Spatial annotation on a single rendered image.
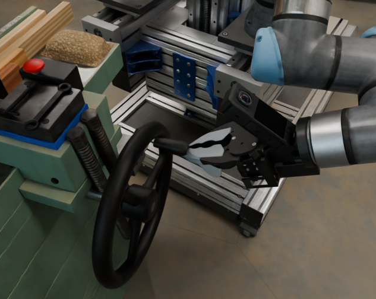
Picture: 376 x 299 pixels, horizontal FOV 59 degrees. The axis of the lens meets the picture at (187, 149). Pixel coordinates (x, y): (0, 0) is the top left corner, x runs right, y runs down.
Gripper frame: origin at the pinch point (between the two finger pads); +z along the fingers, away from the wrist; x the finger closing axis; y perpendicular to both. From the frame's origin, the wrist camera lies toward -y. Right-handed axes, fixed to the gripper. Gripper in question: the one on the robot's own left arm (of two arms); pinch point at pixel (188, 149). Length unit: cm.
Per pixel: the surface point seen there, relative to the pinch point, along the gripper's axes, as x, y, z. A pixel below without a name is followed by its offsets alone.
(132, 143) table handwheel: -6.9, -8.9, 1.9
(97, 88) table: 11.9, -10.1, 21.6
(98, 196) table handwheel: -9.5, -0.9, 14.8
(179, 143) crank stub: -1.7, -3.0, -0.8
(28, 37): 14.9, -24.5, 31.5
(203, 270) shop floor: 14, 78, 43
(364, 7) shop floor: 262, 111, -13
